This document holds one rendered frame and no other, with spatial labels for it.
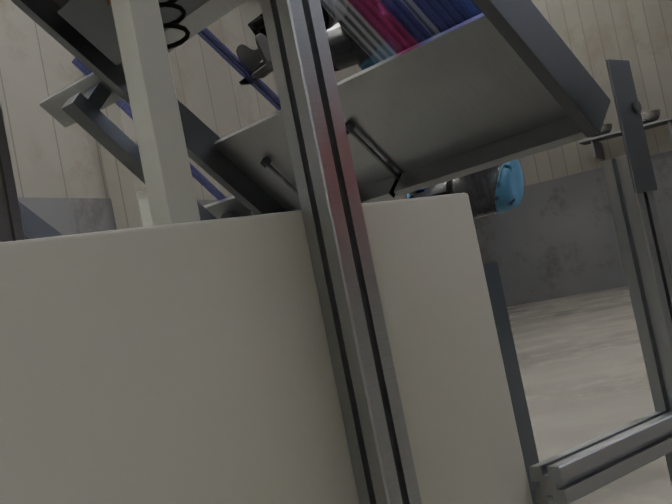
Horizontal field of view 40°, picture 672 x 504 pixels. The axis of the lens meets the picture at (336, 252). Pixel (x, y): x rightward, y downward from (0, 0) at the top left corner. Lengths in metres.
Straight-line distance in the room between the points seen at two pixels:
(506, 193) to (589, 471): 1.04
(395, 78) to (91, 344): 0.74
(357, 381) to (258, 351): 0.09
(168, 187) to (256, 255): 0.10
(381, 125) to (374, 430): 0.70
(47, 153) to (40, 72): 0.58
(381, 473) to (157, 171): 0.32
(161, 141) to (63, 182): 5.85
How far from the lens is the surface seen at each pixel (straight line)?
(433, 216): 0.95
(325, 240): 0.81
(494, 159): 1.32
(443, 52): 1.26
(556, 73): 1.19
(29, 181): 6.41
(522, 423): 2.13
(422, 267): 0.93
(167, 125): 0.79
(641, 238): 1.20
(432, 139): 1.39
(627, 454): 1.12
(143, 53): 0.80
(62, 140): 6.73
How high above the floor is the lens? 0.53
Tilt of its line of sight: 3 degrees up
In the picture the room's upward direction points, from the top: 11 degrees counter-clockwise
